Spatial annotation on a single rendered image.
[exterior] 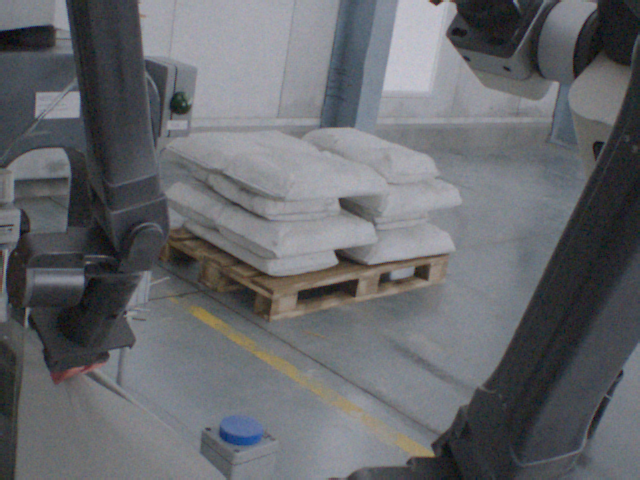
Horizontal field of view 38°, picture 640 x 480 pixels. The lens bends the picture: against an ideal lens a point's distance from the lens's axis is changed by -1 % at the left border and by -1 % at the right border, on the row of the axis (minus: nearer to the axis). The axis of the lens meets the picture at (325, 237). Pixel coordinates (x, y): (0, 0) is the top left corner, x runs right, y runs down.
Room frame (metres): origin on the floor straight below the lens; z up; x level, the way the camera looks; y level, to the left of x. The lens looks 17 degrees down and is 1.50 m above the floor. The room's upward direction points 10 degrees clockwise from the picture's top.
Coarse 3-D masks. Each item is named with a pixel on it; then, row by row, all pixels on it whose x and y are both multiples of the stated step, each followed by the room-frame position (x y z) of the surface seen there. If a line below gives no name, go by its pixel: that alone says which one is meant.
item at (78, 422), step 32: (32, 352) 0.97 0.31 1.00; (32, 384) 0.97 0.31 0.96; (64, 384) 0.92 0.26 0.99; (96, 384) 0.89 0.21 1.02; (32, 416) 0.96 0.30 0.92; (64, 416) 0.92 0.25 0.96; (96, 416) 0.86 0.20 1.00; (128, 416) 0.86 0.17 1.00; (32, 448) 0.96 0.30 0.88; (64, 448) 0.92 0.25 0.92; (96, 448) 0.86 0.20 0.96; (128, 448) 0.81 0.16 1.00; (160, 448) 0.83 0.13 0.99; (192, 448) 0.79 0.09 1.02
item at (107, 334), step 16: (80, 304) 0.87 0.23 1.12; (32, 320) 0.88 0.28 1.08; (48, 320) 0.89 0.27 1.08; (64, 320) 0.88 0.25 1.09; (80, 320) 0.86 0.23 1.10; (96, 320) 0.86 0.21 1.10; (112, 320) 0.87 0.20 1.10; (48, 336) 0.87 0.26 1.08; (64, 336) 0.88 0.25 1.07; (80, 336) 0.87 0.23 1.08; (96, 336) 0.88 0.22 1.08; (112, 336) 0.91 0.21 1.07; (128, 336) 0.92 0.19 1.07; (48, 352) 0.85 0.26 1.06; (64, 352) 0.86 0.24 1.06; (80, 352) 0.87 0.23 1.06; (96, 352) 0.89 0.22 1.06
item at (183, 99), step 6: (174, 96) 1.14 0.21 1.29; (180, 96) 1.13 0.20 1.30; (186, 96) 1.14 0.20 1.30; (174, 102) 1.13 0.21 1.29; (180, 102) 1.13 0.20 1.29; (186, 102) 1.14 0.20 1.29; (174, 108) 1.13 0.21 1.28; (180, 108) 1.13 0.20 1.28; (186, 108) 1.14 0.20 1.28; (180, 114) 1.14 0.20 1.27
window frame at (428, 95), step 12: (396, 12) 7.38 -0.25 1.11; (444, 12) 7.83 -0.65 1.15; (444, 24) 7.82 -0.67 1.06; (444, 36) 7.84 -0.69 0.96; (432, 72) 7.83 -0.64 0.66; (432, 84) 7.82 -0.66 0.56; (384, 96) 7.41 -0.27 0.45; (396, 96) 7.51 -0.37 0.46; (408, 96) 7.61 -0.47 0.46; (420, 96) 7.72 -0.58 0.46; (432, 96) 7.83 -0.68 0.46
